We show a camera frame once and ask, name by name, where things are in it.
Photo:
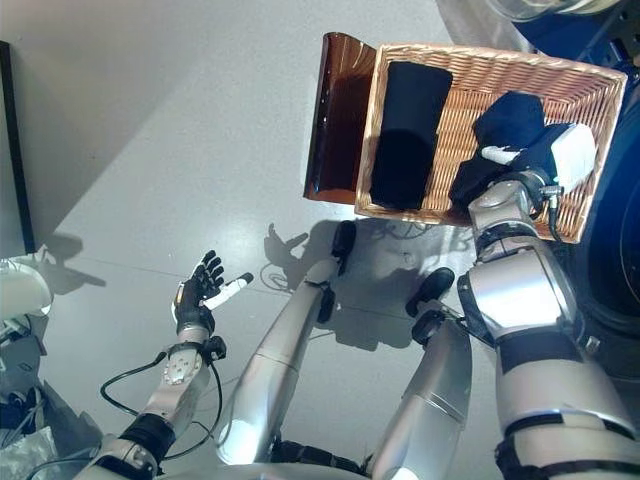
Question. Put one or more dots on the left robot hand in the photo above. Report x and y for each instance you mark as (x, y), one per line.
(192, 305)

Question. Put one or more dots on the dark grey washing machine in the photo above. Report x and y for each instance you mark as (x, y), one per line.
(620, 240)

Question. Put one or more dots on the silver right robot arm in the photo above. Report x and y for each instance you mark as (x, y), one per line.
(525, 310)

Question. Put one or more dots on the rectangular wicker laundry basket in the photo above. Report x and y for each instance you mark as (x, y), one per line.
(460, 100)

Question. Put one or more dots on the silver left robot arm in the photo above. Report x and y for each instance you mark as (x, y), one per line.
(180, 380)

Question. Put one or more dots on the grey panel with black edge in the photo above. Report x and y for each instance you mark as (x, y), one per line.
(17, 175)

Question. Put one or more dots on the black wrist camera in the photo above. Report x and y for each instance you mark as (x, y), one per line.
(216, 348)

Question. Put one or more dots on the rolled black garment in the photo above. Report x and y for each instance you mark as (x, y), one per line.
(407, 140)

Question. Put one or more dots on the silver robot torso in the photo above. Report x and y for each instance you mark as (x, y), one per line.
(265, 472)

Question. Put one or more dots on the black garment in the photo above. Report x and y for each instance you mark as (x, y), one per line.
(407, 140)
(510, 117)

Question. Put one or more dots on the glossy brown curved stool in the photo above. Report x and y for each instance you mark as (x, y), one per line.
(340, 125)

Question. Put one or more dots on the round glass washing machine door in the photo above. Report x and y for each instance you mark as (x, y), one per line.
(550, 7)

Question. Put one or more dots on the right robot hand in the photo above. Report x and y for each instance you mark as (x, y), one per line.
(570, 155)

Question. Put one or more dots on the white rounded equipment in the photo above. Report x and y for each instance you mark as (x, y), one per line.
(22, 290)

